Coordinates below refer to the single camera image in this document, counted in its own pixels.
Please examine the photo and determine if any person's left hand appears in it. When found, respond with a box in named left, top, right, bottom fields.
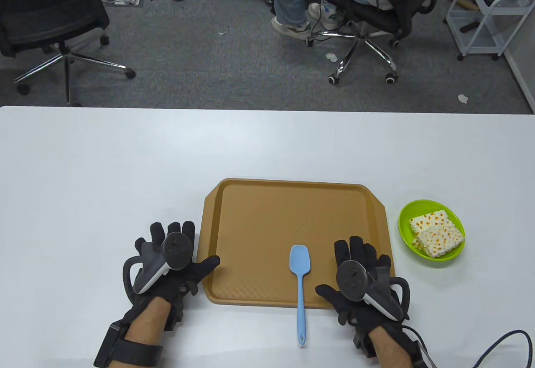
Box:
left=122, top=221, right=221, bottom=314

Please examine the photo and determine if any white puffed rice cracker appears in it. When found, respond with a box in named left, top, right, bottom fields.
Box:
left=408, top=209, right=457, bottom=235
left=413, top=225, right=466, bottom=259

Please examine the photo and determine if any black right wrist camera strap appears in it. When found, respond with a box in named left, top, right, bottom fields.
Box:
left=400, top=327, right=432, bottom=368

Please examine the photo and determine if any grey controller on right glove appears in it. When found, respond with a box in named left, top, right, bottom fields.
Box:
left=336, top=260, right=411, bottom=322

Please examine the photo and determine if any black left wrist camera strap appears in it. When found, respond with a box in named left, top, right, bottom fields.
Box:
left=94, top=321, right=163, bottom=368

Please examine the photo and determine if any person's left forearm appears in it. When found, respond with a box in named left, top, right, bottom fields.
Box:
left=124, top=297, right=173, bottom=368

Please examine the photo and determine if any empty black office chair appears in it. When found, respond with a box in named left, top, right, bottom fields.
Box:
left=0, top=0, right=137, bottom=107

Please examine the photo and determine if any black cable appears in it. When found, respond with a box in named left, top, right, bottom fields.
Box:
left=474, top=330, right=535, bottom=368

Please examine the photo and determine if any grey controller on left glove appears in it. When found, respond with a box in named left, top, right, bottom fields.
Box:
left=122, top=232, right=194, bottom=302

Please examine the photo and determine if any wooden stick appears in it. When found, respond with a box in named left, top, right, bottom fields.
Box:
left=441, top=0, right=480, bottom=12

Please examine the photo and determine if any light blue silicone spatula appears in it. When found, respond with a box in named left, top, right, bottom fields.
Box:
left=290, top=245, right=312, bottom=346

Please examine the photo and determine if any grey controller on glove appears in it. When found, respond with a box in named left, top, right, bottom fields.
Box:
left=336, top=260, right=411, bottom=322
left=122, top=232, right=194, bottom=302

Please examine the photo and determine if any black wrist camera strap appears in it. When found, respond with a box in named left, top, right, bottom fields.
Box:
left=400, top=327, right=432, bottom=368
left=94, top=321, right=163, bottom=368

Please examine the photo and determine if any person's right hand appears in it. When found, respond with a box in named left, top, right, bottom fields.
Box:
left=316, top=236, right=410, bottom=330

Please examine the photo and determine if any brown plastic tray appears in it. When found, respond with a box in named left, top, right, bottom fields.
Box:
left=202, top=179, right=386, bottom=308

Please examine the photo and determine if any white metal cart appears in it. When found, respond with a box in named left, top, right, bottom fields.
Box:
left=445, top=0, right=535, bottom=61

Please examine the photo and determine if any green plastic bowl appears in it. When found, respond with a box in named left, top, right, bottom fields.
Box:
left=397, top=199, right=466, bottom=261

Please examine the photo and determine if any black mesh office chair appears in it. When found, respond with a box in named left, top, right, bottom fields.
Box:
left=306, top=0, right=451, bottom=87

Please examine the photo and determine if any person's right forearm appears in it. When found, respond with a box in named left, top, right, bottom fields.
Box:
left=369, top=325, right=413, bottom=368

